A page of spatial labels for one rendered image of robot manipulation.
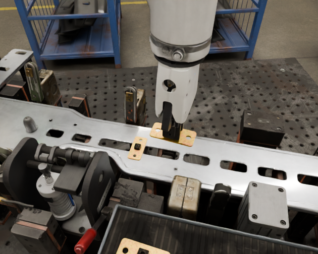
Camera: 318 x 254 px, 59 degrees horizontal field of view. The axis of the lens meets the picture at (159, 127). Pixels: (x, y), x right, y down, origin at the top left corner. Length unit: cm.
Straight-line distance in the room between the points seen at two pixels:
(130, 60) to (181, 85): 265
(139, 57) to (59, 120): 221
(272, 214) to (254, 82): 111
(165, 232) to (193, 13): 35
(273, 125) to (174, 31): 61
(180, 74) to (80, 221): 49
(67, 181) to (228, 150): 46
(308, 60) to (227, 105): 206
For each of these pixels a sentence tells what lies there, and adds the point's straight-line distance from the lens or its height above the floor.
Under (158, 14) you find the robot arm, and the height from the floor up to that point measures 148.
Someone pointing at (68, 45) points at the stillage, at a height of 16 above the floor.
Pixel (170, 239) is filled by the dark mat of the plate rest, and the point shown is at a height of 116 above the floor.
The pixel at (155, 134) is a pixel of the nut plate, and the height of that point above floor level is 124.
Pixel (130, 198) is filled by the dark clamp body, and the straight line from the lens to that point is 64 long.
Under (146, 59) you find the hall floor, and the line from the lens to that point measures 304.
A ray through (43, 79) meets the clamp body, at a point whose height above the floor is 104.
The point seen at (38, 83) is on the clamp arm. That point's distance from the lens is 105.
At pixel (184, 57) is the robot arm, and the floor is 143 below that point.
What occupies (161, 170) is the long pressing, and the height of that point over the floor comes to 100.
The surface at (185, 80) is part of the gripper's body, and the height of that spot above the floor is 140.
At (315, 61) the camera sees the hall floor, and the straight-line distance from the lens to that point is 341.
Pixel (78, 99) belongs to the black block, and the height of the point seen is 99.
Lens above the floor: 163
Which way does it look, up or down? 46 degrees down
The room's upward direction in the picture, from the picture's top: straight up
